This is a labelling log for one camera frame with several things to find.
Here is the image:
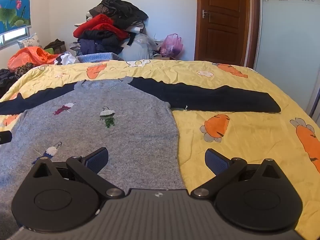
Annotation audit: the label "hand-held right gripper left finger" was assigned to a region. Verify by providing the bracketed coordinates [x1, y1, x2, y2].
[32, 147, 125, 201]

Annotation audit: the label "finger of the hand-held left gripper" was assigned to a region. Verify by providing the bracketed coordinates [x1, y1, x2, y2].
[0, 131, 12, 145]

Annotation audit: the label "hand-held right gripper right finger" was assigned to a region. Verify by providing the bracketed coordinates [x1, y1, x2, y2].
[190, 148, 284, 201]

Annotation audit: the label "grey navy knit sweater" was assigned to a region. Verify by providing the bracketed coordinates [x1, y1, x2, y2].
[0, 76, 282, 240]

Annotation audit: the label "dark patterned clothes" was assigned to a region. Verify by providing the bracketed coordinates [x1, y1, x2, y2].
[0, 69, 18, 98]

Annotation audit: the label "pile of clothes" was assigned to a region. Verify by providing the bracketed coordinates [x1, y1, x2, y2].
[73, 0, 149, 55]

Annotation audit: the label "yellow carrot print blanket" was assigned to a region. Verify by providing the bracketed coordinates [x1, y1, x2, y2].
[0, 59, 320, 238]

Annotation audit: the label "leopard print cloth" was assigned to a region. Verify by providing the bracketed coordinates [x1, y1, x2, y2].
[14, 62, 35, 79]

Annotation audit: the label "orange plastic bag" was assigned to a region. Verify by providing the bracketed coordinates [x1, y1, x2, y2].
[7, 46, 60, 72]

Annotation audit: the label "floral pillow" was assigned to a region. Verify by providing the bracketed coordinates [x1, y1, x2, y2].
[17, 33, 43, 50]

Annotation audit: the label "white crumpled cloth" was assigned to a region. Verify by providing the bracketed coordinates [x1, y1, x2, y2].
[55, 52, 80, 65]

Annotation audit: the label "window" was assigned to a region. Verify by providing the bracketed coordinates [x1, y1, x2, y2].
[0, 26, 31, 47]

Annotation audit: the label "light blue folded towel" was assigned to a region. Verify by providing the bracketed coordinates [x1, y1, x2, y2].
[76, 52, 124, 63]

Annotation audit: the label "brown bag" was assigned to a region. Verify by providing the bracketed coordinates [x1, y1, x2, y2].
[44, 39, 66, 55]

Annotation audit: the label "clear plastic bag bundle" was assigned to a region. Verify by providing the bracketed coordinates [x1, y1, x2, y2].
[119, 33, 160, 61]

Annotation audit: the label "pink plastic bag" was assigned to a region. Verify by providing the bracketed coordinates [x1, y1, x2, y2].
[159, 33, 183, 58]

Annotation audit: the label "brown wooden door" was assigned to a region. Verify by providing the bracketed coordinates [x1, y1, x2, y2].
[194, 0, 260, 68]

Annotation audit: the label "lotus print roller blind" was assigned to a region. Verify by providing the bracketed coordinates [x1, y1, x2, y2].
[0, 0, 32, 34]

